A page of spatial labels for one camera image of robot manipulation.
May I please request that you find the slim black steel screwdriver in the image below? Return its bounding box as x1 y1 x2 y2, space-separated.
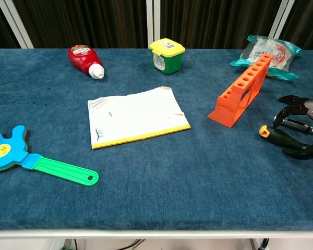
283 118 313 135

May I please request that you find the orange screwdriver bit holder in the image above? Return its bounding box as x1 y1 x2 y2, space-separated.
207 54 274 129

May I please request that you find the teal clear snack bag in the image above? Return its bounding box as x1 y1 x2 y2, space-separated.
230 34 303 81

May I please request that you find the green tub with yellow lid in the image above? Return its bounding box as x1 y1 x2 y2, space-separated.
149 37 186 76

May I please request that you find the blue felt table cover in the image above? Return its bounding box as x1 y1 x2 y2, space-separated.
0 48 313 231

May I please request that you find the white notepad with yellow edge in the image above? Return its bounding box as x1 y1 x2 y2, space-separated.
87 86 191 150

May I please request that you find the black pleated curtain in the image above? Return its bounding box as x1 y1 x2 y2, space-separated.
0 0 313 49

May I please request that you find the red ketchup bottle white cap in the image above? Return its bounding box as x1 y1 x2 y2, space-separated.
67 44 105 80

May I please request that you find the white slanted frame post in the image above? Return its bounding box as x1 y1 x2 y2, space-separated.
0 0 34 49
270 0 295 40

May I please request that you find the white upright frame post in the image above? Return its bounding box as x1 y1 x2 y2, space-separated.
146 0 161 49

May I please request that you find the white table frame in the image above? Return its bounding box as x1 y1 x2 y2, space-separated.
0 230 313 250

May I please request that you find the blue hand clapper green handle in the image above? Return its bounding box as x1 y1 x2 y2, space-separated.
0 124 100 187

